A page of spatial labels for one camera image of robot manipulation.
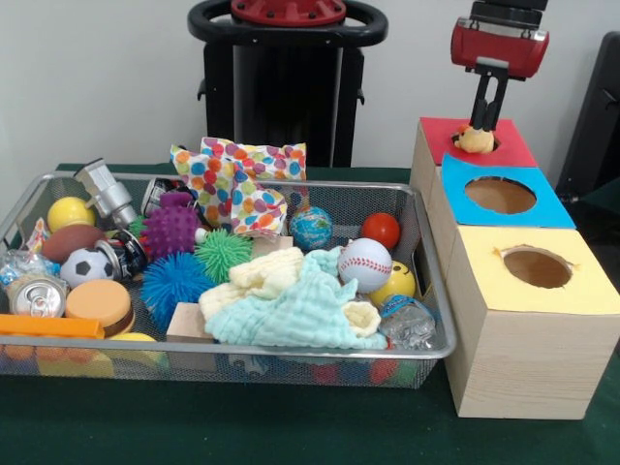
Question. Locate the blue green globe ball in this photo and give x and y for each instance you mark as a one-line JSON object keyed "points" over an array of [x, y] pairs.
{"points": [[311, 228]]}

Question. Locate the orange foam disc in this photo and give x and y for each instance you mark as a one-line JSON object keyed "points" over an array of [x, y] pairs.
{"points": [[97, 300]]}

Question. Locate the shallow mesh bin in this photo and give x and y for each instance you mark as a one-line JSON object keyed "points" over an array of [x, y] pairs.
{"points": [[290, 375]]}

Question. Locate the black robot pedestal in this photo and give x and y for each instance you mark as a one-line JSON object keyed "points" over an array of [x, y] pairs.
{"points": [[290, 97]]}

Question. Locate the dark green side-table cloth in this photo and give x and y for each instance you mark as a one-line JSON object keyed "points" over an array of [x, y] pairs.
{"points": [[605, 208]]}

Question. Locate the red orange ball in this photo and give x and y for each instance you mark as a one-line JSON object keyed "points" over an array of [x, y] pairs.
{"points": [[381, 231]]}

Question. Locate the orange toy brick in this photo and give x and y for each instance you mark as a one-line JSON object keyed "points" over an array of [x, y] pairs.
{"points": [[48, 327]]}

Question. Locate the brown toy football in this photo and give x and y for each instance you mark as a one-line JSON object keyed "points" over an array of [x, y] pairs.
{"points": [[72, 243]]}

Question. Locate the blue spiky ball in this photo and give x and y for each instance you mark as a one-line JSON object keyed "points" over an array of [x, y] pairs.
{"points": [[176, 286]]}

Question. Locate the plain yellow ball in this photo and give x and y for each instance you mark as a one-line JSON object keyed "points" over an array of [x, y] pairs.
{"points": [[70, 214]]}

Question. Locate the dark green table cloth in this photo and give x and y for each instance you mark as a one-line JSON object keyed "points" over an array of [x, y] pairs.
{"points": [[242, 426]]}

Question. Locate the wooden three-hole box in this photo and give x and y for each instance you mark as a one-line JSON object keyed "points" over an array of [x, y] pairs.
{"points": [[523, 358]]}

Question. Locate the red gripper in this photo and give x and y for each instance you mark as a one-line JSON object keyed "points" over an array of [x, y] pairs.
{"points": [[499, 48]]}

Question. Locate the purple knobbly toy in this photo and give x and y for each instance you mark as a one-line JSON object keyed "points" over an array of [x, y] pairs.
{"points": [[169, 225]]}

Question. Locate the white baseball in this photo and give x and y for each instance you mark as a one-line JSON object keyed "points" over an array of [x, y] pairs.
{"points": [[364, 265]]}

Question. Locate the teal muslin cloth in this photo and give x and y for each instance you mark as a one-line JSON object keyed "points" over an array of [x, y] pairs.
{"points": [[300, 315]]}

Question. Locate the black upright panel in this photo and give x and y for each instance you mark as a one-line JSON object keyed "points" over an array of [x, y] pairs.
{"points": [[596, 121]]}

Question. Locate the green spiky ball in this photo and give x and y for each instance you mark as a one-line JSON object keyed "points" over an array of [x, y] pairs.
{"points": [[225, 254]]}

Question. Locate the pale yellow muslin cloth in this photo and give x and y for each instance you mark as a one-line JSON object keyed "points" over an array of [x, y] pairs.
{"points": [[261, 273]]}

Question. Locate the yellow plush duck toy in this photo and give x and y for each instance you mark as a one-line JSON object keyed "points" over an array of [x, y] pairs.
{"points": [[477, 141]]}

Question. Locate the yellow ball with black band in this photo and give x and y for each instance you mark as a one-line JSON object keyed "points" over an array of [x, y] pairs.
{"points": [[399, 286]]}

